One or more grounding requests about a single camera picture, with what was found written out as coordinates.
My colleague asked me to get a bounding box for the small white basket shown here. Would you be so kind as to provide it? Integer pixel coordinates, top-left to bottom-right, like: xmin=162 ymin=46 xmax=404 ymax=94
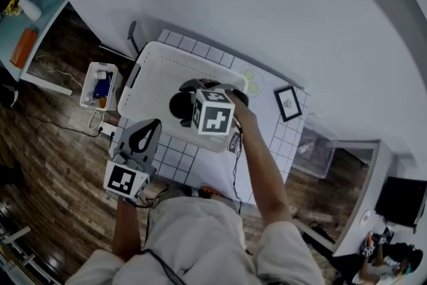
xmin=79 ymin=61 xmax=124 ymax=112

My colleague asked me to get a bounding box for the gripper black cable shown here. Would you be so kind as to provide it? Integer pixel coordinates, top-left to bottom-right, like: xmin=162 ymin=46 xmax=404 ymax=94
xmin=231 ymin=116 xmax=244 ymax=214
xmin=133 ymin=188 xmax=171 ymax=210

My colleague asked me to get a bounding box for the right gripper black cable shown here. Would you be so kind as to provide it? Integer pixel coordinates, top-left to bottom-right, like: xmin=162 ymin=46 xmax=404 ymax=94
xmin=231 ymin=116 xmax=244 ymax=214

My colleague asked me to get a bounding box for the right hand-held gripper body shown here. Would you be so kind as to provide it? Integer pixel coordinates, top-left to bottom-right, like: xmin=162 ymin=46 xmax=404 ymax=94
xmin=192 ymin=83 xmax=250 ymax=137

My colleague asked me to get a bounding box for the blue item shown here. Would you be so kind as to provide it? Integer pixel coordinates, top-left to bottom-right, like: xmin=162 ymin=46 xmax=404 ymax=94
xmin=93 ymin=76 xmax=111 ymax=99

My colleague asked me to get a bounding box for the person's right hand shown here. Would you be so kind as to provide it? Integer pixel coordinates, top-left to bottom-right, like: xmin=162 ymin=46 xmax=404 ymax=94
xmin=199 ymin=78 xmax=222 ymax=89

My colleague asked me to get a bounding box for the white grid tablecloth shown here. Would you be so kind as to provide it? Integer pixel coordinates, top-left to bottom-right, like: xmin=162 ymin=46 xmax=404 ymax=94
xmin=109 ymin=29 xmax=310 ymax=206

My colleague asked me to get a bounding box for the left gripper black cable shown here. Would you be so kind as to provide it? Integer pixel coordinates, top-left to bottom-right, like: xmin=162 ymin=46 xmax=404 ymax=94
xmin=133 ymin=188 xmax=171 ymax=210

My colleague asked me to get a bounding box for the white plate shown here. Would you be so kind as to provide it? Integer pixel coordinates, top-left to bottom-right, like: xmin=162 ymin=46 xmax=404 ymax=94
xmin=359 ymin=209 xmax=372 ymax=228

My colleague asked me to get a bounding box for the black framed drawing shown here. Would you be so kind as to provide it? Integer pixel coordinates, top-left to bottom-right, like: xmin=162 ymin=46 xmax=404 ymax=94
xmin=273 ymin=85 xmax=304 ymax=123

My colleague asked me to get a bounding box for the black chest cable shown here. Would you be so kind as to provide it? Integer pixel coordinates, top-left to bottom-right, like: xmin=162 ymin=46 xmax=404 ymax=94
xmin=141 ymin=248 xmax=187 ymax=285

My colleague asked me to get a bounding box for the clear plastic bin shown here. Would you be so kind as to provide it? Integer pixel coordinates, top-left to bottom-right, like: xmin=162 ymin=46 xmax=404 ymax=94
xmin=291 ymin=112 xmax=338 ymax=180

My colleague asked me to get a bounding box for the person's white shirt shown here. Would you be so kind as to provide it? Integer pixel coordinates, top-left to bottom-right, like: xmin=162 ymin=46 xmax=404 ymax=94
xmin=65 ymin=195 xmax=326 ymax=285

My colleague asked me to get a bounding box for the person's left forearm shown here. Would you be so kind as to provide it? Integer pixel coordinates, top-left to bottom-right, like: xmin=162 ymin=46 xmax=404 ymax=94
xmin=111 ymin=198 xmax=143 ymax=263

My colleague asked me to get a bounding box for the small white bottle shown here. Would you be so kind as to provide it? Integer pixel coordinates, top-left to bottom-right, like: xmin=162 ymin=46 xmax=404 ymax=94
xmin=296 ymin=141 xmax=315 ymax=155

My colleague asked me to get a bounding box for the white plastic storage bin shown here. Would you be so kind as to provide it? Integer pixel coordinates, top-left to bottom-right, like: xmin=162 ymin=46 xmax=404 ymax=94
xmin=117 ymin=40 xmax=250 ymax=154

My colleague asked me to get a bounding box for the person's right forearm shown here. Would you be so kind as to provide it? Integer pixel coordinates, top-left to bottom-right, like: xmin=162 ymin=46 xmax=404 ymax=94
xmin=232 ymin=105 xmax=294 ymax=228

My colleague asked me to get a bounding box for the black monitor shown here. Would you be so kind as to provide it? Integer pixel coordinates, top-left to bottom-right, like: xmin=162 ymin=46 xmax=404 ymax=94
xmin=373 ymin=176 xmax=427 ymax=228

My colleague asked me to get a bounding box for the white side table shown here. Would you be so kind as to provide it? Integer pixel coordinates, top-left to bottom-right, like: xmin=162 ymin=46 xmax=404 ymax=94
xmin=0 ymin=0 xmax=73 ymax=97

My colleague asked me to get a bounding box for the white power strip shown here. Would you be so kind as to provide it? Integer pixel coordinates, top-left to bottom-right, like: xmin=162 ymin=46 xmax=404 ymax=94
xmin=97 ymin=121 xmax=118 ymax=137

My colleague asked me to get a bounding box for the grey desk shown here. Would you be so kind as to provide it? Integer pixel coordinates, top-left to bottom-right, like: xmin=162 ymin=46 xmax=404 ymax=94
xmin=332 ymin=139 xmax=416 ymax=258

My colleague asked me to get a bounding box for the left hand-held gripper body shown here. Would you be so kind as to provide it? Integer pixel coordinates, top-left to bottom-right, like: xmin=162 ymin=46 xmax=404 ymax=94
xmin=103 ymin=152 xmax=158 ymax=204

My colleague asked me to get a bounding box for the orange box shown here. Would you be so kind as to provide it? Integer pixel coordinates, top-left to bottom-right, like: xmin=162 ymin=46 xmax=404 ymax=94
xmin=9 ymin=27 xmax=39 ymax=70

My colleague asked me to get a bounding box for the orange shoe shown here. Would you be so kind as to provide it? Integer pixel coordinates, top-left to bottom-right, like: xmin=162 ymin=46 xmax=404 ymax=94
xmin=199 ymin=186 xmax=225 ymax=198

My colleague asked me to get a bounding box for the black cup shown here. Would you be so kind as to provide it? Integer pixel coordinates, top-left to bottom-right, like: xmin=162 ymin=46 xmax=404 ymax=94
xmin=169 ymin=91 xmax=196 ymax=121

